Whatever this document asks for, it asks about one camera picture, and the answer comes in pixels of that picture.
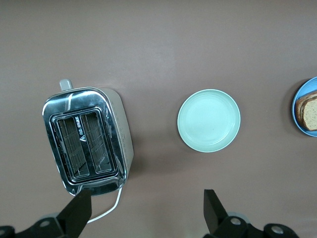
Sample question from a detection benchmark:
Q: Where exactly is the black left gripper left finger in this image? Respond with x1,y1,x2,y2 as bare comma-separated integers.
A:
14,189,93,238

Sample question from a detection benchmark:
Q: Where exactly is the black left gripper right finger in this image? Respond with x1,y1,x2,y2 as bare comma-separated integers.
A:
203,189,264,238

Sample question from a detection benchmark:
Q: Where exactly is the blue round plate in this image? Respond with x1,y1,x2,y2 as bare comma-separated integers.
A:
291,76,317,138

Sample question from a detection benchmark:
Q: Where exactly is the brown bread slice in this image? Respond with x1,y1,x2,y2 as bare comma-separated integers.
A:
296,90,317,127
302,98,317,132

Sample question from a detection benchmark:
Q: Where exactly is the pale green round plate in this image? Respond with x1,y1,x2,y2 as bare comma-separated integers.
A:
176,89,242,153

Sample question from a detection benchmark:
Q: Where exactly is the beige chrome two-slot toaster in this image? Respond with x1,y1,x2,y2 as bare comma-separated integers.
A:
41,78,135,198

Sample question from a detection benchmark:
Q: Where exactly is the white toaster power cord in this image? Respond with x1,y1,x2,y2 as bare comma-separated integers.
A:
86,187,124,224

